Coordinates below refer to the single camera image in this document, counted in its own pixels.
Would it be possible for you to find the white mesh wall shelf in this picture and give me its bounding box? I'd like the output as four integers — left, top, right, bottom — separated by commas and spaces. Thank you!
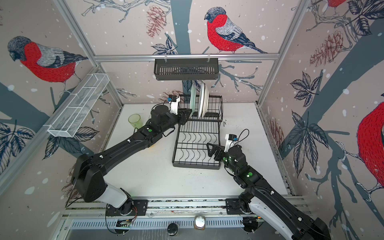
48, 73, 110, 138

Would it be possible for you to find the silver round button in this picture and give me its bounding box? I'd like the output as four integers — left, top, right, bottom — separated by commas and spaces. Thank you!
194, 215, 206, 230

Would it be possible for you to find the black round knob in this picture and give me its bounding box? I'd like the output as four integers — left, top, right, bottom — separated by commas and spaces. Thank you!
167, 223, 179, 236

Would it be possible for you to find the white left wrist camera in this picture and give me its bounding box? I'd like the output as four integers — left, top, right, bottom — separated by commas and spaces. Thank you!
167, 95, 181, 115

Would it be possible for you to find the green floral plate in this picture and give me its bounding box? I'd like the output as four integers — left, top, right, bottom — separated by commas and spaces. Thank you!
190, 84, 197, 118

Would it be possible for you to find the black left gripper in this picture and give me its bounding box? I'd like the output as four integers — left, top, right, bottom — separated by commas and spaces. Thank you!
159, 106, 192, 134

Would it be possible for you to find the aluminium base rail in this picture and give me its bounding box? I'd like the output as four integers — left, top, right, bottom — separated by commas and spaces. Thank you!
62, 197, 263, 232

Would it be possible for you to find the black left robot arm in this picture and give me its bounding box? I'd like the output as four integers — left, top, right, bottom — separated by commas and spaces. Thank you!
72, 105, 192, 215

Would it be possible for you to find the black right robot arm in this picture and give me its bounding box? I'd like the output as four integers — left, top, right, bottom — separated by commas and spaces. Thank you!
207, 144, 331, 240

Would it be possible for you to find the cream plate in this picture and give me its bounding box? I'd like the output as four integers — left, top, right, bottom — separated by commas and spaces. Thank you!
202, 87, 209, 117

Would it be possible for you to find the black two-tier dish rack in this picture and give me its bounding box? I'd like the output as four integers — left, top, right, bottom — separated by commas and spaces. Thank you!
172, 95, 223, 170

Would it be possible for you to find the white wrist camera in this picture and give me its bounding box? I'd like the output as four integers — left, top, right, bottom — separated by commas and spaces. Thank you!
225, 134, 238, 152
167, 95, 181, 115

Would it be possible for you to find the strawberry pattern plate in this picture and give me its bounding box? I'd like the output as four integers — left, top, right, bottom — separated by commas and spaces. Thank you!
198, 83, 206, 118

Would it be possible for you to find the black hanging wall basket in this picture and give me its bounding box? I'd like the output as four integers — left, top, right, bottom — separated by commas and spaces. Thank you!
154, 58, 219, 81

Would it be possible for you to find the green glass cup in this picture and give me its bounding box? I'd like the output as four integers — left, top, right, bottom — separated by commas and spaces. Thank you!
128, 114, 143, 129

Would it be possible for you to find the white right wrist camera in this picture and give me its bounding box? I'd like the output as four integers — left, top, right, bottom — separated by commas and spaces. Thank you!
225, 134, 238, 152

